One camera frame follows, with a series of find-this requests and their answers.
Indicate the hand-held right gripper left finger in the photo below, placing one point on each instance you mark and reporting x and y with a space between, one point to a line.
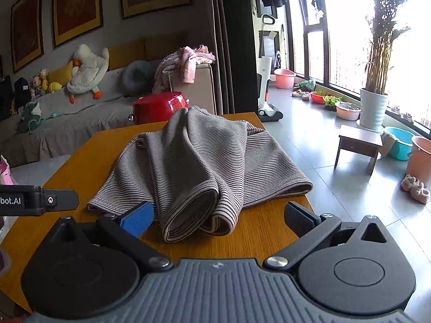
139 218

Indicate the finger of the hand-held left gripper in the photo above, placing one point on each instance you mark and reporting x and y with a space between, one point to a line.
60 199

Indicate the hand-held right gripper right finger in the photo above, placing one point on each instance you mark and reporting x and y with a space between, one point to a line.
298 218

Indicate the striped knit sweater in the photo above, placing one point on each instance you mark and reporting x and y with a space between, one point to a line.
202 161

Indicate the pile of pink clothes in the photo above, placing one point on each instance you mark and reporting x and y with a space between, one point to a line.
188 67

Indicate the pink toy box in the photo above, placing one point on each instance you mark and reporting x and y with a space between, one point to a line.
5 171

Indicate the green plush toy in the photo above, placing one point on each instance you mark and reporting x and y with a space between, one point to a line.
30 117

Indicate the grey covered sofa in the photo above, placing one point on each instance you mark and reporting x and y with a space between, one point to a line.
101 107

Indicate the small wooden stool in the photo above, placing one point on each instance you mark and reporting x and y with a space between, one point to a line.
360 139

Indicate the black fish tank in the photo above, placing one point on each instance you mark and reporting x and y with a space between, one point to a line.
6 97

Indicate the black backpack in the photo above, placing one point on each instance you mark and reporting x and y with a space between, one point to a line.
22 94

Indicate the red round plastic stool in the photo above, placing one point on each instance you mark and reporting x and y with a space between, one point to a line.
155 107

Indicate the small yellow plush toy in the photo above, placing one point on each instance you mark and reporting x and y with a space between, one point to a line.
54 87

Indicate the white cloth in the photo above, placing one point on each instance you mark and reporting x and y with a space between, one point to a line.
387 143

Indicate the pink basin with soil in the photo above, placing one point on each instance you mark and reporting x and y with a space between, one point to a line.
346 111

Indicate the pink slipper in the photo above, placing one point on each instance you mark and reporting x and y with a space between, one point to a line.
410 182
421 194

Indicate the small doll plush toys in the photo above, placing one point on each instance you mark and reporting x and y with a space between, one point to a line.
39 82

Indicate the tray of green seedlings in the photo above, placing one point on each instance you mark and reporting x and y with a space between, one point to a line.
331 102

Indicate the red plastic basin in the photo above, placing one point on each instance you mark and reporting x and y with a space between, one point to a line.
318 98

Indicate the small child's shoe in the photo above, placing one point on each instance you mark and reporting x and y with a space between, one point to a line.
305 96
297 93

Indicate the yellow throw pillow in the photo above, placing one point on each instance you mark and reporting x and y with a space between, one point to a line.
60 72

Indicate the blue plastic basin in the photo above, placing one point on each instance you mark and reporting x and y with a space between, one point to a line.
402 144

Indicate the white duck plush toy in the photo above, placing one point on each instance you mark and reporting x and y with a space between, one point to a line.
87 74

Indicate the potted palm white pot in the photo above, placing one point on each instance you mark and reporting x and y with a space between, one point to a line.
372 107

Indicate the green leafy plant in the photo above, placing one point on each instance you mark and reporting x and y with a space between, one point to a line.
306 85

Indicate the pink plastic bucket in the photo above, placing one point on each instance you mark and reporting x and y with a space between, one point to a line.
421 161

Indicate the pink plastic basin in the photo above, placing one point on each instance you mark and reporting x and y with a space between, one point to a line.
284 79

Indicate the grey neck pillow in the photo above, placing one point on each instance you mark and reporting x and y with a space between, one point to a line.
134 74

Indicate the beige sofa armrest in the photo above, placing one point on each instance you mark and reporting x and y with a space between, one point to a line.
202 87

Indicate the white sneaker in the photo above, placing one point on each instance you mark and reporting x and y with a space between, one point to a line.
396 110
408 117

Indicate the white upright floor washer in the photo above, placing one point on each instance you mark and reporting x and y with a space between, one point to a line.
264 70

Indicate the mustard yellow back cushion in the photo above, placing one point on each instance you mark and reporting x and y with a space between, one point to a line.
165 45
126 53

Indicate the dark brown curtain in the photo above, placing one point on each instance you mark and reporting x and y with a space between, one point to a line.
235 40

